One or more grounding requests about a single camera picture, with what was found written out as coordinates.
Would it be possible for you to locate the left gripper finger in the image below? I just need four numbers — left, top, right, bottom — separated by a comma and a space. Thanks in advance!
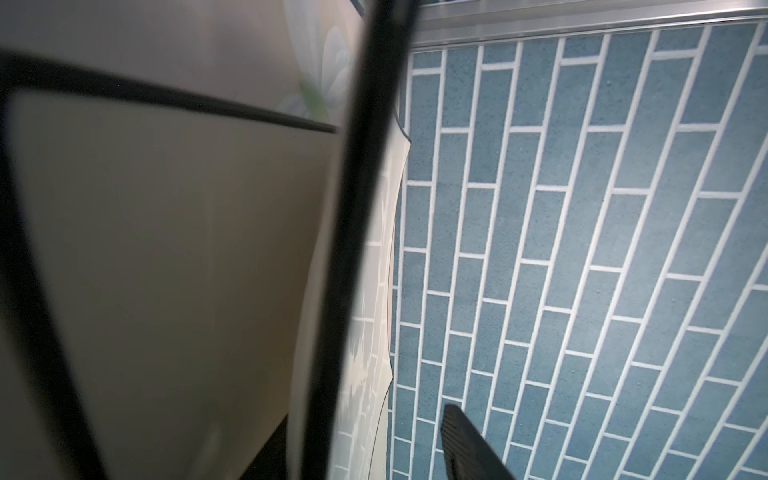
440, 404, 515, 480

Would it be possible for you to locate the white square plate black rim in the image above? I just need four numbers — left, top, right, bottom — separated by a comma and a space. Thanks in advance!
1, 51, 337, 479

